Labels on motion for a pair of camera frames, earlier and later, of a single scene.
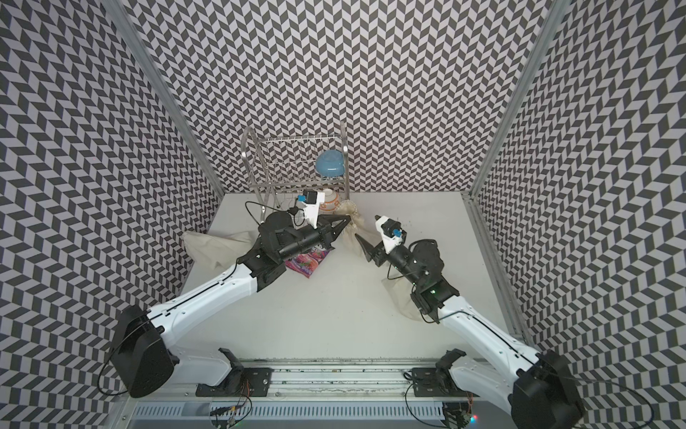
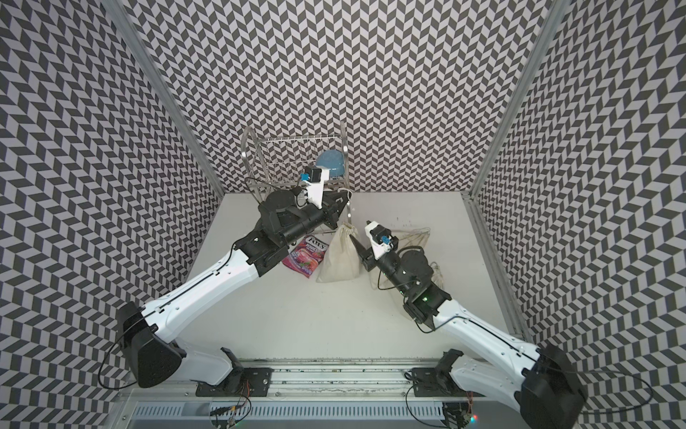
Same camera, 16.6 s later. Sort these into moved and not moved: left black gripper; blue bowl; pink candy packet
Moved: left black gripper
Not moved: pink candy packet; blue bowl
